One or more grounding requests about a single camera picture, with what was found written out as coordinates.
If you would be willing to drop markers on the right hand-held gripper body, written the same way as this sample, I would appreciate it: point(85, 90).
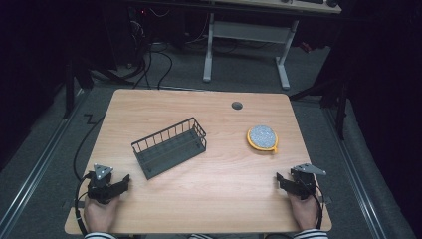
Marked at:
point(303, 181)

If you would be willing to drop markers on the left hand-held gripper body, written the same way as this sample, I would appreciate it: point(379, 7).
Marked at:
point(100, 186)

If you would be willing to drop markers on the round yellow scouring pad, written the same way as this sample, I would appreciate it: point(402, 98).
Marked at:
point(262, 138)

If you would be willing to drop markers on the person's left hand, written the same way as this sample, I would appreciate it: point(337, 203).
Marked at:
point(99, 215)

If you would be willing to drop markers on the person's right hand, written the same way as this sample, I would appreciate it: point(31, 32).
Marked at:
point(303, 212)

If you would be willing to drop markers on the person's left striped sleeve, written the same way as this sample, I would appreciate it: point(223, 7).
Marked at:
point(99, 235)

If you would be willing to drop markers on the person's striped sleeve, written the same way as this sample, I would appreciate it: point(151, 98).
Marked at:
point(99, 235)
point(310, 234)

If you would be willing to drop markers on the person's right striped sleeve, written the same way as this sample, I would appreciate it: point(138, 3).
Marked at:
point(310, 234)

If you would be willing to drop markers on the black metal stand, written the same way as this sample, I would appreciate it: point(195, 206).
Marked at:
point(331, 96)
point(74, 86)

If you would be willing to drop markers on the white metal desk frame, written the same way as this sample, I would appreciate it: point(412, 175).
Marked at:
point(247, 43)

